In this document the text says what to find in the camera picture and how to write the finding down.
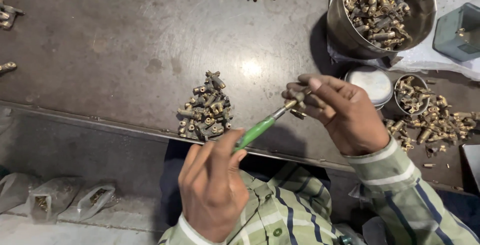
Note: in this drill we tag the large steel bowl of fittings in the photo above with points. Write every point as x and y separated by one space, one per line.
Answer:
378 12

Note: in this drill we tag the person's right hand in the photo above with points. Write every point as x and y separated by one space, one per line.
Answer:
345 117

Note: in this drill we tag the small pile of brass fittings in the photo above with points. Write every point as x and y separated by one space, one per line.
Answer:
205 108

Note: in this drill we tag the green metal box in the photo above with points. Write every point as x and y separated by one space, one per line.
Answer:
457 33

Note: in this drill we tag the cluster of fittings at edge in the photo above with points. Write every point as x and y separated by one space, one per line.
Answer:
8 14

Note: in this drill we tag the small steel cup of fittings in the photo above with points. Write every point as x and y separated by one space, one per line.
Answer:
411 94

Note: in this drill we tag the person's striped shirt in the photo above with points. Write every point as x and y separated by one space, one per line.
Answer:
285 207

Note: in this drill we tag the round steel lid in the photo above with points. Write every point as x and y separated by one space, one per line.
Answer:
368 84

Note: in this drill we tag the person's left hand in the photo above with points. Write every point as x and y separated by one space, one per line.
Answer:
210 185

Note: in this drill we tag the brass valve fitting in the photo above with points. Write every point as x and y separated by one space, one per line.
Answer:
299 102

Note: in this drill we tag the clear plastic bag of parts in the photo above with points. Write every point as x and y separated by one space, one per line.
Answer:
50 200
95 202

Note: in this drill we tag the grey metal tray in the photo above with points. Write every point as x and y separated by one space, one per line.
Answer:
471 166

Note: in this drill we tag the scattered heap of brass fittings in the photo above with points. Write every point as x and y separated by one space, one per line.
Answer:
435 125

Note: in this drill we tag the single brass fitting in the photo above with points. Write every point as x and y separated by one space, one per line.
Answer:
7 66

